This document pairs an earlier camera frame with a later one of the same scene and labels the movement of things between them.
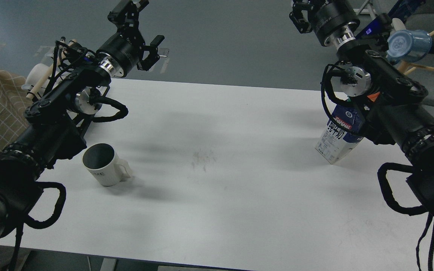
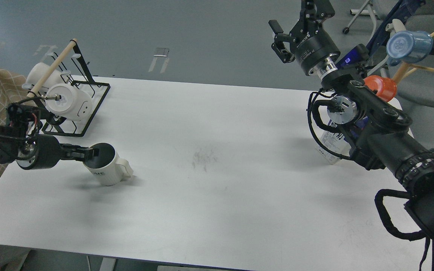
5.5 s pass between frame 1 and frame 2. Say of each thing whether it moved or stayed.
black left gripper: moved
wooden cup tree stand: stayed
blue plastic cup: stayed
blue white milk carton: stayed
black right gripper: moved
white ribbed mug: stayed
